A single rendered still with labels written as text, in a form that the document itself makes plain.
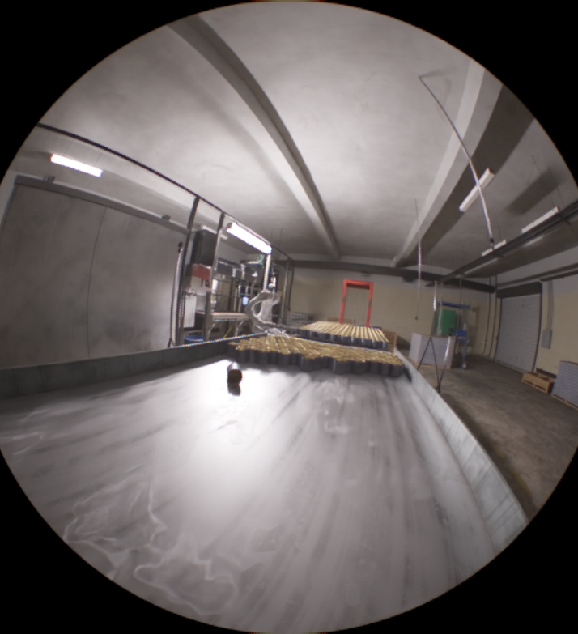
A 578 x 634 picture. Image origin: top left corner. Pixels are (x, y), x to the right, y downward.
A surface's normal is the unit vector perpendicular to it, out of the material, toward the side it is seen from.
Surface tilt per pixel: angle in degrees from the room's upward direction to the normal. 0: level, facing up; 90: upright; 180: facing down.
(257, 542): 0
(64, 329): 90
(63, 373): 90
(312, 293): 90
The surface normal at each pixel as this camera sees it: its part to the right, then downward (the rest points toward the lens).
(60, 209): 0.92, 0.13
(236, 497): 0.11, -0.99
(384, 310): -0.37, 0.01
